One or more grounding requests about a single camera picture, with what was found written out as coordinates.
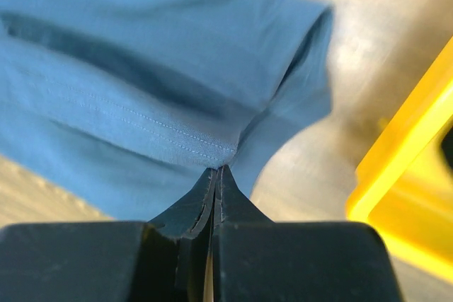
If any blue-grey t-shirt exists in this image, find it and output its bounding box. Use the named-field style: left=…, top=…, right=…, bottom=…
left=1, top=0, right=333, bottom=220

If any yellow plastic bin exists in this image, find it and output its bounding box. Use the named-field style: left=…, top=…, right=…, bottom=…
left=345, top=42, right=452, bottom=281

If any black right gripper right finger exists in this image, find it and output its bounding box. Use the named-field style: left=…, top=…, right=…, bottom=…
left=212, top=166, right=403, bottom=301

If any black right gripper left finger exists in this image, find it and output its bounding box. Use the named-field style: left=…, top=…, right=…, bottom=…
left=1, top=169, right=217, bottom=301

